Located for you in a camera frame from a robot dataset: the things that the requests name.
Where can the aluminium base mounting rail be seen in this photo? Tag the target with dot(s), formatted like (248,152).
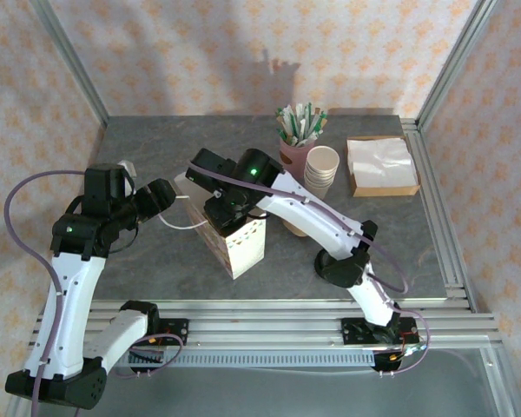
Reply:
(265,332)

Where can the green white wrapped straw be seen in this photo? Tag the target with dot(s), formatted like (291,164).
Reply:
(312,123)
(304,119)
(292,123)
(283,126)

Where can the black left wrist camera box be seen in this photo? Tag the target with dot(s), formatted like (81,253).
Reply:
(102,184)

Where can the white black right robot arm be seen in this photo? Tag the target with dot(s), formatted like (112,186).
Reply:
(312,213)

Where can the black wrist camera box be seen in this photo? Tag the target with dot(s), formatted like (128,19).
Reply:
(210,163)
(102,184)

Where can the brown pulp cup carrier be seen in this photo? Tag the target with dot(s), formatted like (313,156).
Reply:
(296,229)

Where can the aluminium table edge rail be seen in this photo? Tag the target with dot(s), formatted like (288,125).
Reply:
(243,306)

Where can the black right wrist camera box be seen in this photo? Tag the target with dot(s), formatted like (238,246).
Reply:
(210,163)

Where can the pink straw holder tin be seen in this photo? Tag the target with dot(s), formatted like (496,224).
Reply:
(293,158)

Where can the aluminium frame post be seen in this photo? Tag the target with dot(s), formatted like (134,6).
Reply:
(453,61)
(69,65)
(499,382)

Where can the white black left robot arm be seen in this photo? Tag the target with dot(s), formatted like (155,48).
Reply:
(69,304)

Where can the white paper cup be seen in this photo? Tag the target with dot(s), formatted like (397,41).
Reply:
(318,195)
(319,177)
(318,186)
(318,189)
(323,160)
(318,182)

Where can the grey metal lower panel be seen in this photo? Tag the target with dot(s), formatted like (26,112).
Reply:
(265,391)

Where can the brown cardboard napkin box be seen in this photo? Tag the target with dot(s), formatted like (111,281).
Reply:
(386,189)

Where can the cartoon print paper bag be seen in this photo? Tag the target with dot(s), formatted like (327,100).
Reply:
(247,252)

